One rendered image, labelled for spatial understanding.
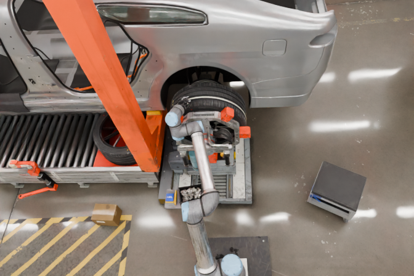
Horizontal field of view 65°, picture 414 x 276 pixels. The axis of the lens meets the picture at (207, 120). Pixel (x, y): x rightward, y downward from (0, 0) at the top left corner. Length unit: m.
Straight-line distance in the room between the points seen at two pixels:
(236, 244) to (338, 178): 1.08
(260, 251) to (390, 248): 1.18
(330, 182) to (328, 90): 1.41
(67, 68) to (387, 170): 3.46
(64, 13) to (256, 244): 2.21
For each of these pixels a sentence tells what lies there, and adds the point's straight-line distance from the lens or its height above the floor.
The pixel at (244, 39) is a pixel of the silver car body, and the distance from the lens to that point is 2.41.
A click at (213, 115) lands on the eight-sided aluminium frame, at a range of 2.53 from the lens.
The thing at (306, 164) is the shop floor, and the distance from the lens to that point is 3.60.
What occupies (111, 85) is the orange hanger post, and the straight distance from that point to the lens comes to 2.09.
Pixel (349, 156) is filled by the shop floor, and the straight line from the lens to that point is 3.75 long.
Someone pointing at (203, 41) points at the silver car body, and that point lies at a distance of 2.42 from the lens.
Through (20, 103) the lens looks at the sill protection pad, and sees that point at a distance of 3.53.
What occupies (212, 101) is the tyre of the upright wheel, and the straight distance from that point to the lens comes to 2.53.
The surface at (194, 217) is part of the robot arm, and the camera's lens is 2.15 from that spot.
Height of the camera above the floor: 3.14
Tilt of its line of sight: 54 degrees down
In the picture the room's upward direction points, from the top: 10 degrees counter-clockwise
